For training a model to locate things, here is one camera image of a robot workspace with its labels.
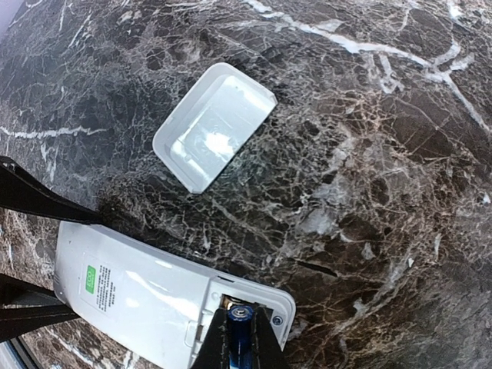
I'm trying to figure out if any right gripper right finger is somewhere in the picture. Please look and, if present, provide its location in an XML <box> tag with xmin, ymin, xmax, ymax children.
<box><xmin>251</xmin><ymin>307</ymin><xmax>288</xmax><ymax>369</ymax></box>

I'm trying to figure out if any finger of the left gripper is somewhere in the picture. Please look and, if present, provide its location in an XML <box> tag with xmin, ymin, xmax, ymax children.
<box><xmin>1</xmin><ymin>274</ymin><xmax>79</xmax><ymax>342</ymax></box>
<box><xmin>1</xmin><ymin>156</ymin><xmax>101</xmax><ymax>224</ymax></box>

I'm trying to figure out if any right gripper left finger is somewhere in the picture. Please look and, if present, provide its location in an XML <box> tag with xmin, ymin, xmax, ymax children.
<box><xmin>194</xmin><ymin>308</ymin><xmax>230</xmax><ymax>369</ymax></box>

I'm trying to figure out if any blue AAA battery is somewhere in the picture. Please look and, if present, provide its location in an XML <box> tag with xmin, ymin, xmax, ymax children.
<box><xmin>227</xmin><ymin>305</ymin><xmax>254</xmax><ymax>369</ymax></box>

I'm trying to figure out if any white remote control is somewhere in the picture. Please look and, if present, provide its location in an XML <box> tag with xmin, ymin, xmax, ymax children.
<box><xmin>53</xmin><ymin>221</ymin><xmax>296</xmax><ymax>368</ymax></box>

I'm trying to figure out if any white battery cover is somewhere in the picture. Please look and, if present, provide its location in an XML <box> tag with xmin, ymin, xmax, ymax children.
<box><xmin>152</xmin><ymin>62</ymin><xmax>278</xmax><ymax>194</ymax></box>

